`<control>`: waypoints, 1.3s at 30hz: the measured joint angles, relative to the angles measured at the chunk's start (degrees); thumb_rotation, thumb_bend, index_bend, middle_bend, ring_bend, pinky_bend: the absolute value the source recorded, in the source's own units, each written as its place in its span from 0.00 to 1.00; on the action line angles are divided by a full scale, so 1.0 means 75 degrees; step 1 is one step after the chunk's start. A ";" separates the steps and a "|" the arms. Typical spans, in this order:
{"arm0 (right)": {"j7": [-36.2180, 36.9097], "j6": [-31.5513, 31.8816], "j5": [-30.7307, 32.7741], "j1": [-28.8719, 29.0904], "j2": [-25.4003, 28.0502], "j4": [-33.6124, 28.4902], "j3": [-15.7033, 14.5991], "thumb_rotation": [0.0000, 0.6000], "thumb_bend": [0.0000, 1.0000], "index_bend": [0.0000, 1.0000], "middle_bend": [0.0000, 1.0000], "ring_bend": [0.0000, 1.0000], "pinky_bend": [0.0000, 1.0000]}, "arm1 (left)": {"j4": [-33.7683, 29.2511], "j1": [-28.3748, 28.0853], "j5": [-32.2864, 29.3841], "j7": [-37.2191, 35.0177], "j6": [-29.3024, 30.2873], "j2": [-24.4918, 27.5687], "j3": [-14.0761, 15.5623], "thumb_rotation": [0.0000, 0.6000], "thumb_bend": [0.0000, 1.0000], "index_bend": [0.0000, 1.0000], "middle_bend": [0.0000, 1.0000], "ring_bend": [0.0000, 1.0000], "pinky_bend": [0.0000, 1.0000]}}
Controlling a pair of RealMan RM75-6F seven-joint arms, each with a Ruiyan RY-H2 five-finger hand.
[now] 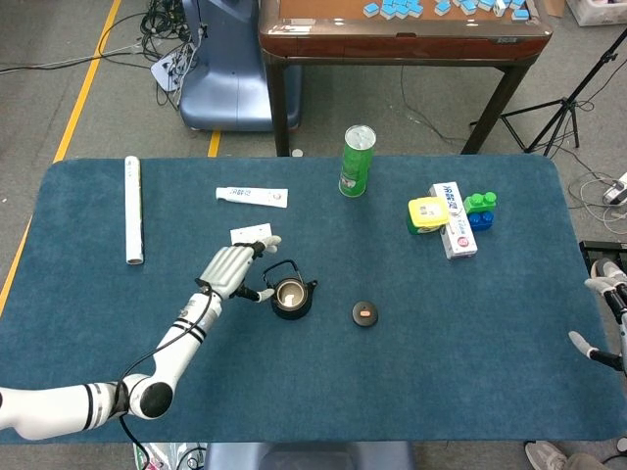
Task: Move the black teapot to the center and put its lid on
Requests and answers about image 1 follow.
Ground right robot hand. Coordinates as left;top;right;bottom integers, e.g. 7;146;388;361
567;276;627;378

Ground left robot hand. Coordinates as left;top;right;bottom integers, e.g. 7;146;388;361
194;234;283;304

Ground black cast iron teapot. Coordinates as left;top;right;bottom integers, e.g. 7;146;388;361
262;258;319;321

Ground black teapot lid orange knob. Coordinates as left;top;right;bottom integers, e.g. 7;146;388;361
351;301;380;329

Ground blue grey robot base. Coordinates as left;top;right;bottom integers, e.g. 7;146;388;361
178;0;303;132

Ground yellow-lidded small container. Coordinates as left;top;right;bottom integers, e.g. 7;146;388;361
407;196;451;237

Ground grey black sneaker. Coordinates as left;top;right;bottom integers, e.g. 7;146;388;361
591;258;627;283

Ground white toothpaste tube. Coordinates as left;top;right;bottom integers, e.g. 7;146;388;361
215;186;290;211

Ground white film roll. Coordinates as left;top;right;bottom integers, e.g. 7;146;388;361
123;155;146;266

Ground white power strip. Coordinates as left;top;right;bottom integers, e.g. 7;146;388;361
602;171;627;206

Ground green chips can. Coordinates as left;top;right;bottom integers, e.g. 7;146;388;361
338;124;378;199

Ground blue toy brick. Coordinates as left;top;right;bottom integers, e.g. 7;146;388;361
467;210;496;232

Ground blue table mat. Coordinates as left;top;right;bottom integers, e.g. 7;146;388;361
0;155;619;446

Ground white pink toothpaste box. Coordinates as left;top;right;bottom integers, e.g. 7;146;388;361
428;181;479;261

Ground green toy brick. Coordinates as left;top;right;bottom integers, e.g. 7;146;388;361
462;191;498;215

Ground printed plastic bag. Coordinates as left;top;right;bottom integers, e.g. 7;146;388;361
132;442;208;470

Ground dark blue robot torso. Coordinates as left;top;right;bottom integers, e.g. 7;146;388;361
204;441;417;470

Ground black tripod stand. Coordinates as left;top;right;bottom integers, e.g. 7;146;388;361
469;29;627;157

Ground brown mahjong table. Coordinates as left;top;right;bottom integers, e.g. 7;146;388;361
258;0;554;157

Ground white crate with items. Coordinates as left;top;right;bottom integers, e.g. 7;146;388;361
570;0;627;26

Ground black metal frame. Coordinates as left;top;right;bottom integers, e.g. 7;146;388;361
579;239;627;268

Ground white floor cables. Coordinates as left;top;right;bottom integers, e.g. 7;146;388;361
567;170;627;236

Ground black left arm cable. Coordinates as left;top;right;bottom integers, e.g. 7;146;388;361
115;286;217;457

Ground floor cable bundle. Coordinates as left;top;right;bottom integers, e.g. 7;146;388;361
95;0;207;109

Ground thin black floor cable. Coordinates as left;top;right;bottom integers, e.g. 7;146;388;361
399;66;471;143

